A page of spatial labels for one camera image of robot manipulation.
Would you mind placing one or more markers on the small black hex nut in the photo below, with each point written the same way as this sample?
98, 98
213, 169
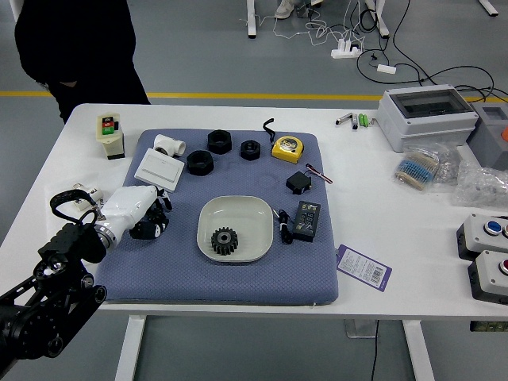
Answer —
245, 152

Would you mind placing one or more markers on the white pipe tee fitting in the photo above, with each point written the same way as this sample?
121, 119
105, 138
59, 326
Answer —
168, 143

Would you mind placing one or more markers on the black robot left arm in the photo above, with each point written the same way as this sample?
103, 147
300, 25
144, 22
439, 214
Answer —
67, 242

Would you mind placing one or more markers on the white wall switch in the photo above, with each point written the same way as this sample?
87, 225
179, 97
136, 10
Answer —
158, 170

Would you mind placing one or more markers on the grey electrical enclosure box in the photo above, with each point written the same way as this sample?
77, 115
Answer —
428, 123

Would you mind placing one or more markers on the blue-button control box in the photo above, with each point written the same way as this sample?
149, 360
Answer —
482, 238

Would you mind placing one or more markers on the white power strip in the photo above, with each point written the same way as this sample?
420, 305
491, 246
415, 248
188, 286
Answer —
345, 51

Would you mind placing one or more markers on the clear plastic bag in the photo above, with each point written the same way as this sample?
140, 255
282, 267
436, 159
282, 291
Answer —
43, 222

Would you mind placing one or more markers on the white labelled small fitting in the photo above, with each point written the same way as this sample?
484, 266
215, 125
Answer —
96, 194

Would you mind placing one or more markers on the purple paper tag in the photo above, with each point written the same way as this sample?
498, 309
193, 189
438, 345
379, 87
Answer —
363, 262

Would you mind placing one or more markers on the white background table leg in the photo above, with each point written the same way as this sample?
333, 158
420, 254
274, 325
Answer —
489, 7
382, 20
251, 20

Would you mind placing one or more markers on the large black hex nut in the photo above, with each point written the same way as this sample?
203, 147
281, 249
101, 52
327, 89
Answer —
214, 146
194, 166

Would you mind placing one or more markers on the large black gear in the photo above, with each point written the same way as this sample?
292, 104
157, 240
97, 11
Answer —
225, 240

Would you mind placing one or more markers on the person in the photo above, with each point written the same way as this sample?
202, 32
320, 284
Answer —
79, 47

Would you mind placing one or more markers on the green battery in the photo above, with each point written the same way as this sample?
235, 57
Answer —
360, 120
366, 120

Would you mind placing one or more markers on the clear bubble wrap bag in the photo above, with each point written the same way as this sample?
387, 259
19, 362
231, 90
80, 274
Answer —
482, 184

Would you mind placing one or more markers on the white square plate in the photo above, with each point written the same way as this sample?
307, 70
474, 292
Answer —
238, 212

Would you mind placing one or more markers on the bag of blue resistors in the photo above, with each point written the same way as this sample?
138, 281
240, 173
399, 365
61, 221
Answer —
414, 168

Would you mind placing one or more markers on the red-button control box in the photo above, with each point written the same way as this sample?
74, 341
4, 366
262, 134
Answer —
490, 278

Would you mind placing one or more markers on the black and white stick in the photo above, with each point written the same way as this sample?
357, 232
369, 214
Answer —
354, 123

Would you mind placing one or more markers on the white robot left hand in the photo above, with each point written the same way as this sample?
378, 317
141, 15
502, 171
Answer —
127, 204

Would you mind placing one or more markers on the clear bag of components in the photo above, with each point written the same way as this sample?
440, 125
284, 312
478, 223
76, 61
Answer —
448, 166

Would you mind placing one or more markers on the blue-grey cushion mat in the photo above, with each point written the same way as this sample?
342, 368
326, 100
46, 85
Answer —
238, 278

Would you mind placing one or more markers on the white power adapter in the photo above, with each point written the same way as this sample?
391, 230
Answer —
386, 69

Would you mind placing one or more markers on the grey under-table control box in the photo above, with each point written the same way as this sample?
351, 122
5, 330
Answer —
360, 328

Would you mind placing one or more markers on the grey shoe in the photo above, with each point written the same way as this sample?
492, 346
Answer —
283, 8

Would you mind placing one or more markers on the black digital display meter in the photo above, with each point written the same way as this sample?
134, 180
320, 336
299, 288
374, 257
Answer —
306, 220

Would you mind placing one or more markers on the white table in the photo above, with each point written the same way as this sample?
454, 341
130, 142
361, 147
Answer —
377, 222

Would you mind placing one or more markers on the beige push-button switch box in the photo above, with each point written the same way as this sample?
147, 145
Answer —
111, 139

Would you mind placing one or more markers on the grey box with orange button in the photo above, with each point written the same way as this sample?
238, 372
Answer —
490, 147

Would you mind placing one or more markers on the yellow tape measure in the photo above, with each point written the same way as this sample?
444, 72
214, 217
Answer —
287, 148

